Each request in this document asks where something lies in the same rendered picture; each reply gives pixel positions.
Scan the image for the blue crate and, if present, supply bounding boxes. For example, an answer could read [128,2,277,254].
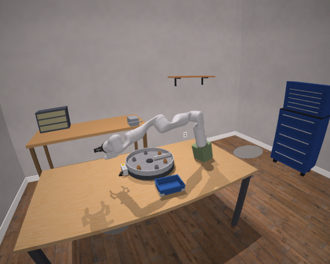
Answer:
[154,174,186,197]

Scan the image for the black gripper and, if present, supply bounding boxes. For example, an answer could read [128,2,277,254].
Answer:
[94,143,106,153]

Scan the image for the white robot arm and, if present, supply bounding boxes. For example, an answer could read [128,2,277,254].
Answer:
[103,111,207,160]

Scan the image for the grey round turning table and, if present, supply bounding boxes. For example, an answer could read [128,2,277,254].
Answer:
[119,148,174,180]

